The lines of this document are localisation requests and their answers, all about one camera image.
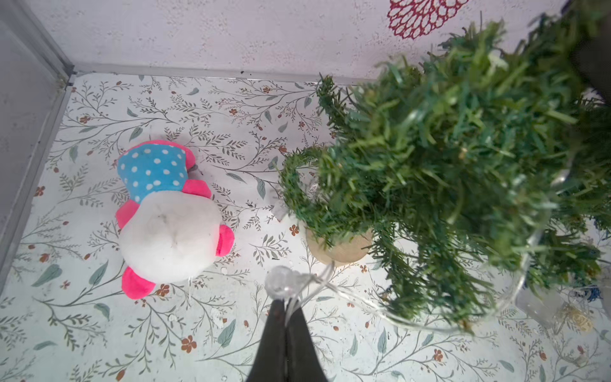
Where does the clear string light battery box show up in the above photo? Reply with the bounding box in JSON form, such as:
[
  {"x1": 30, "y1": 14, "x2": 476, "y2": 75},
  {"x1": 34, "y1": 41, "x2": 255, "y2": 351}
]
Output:
[{"x1": 516, "y1": 288, "x2": 569, "y2": 329}]

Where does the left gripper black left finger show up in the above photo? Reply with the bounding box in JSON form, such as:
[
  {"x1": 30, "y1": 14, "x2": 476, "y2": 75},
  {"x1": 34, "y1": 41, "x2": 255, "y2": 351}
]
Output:
[{"x1": 246, "y1": 300, "x2": 286, "y2": 382}]

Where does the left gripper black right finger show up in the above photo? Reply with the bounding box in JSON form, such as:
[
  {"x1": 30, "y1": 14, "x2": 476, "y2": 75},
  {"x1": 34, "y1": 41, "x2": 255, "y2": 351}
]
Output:
[{"x1": 286, "y1": 308, "x2": 328, "y2": 382}]

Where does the pink white plush toy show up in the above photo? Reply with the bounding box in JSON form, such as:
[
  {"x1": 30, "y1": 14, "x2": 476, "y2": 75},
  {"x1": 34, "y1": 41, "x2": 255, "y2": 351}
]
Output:
[{"x1": 116, "y1": 140, "x2": 235, "y2": 300}]

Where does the small green christmas tree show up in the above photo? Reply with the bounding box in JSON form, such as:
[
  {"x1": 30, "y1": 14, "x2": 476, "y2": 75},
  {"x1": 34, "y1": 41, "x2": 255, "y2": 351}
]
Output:
[{"x1": 278, "y1": 1, "x2": 610, "y2": 332}]

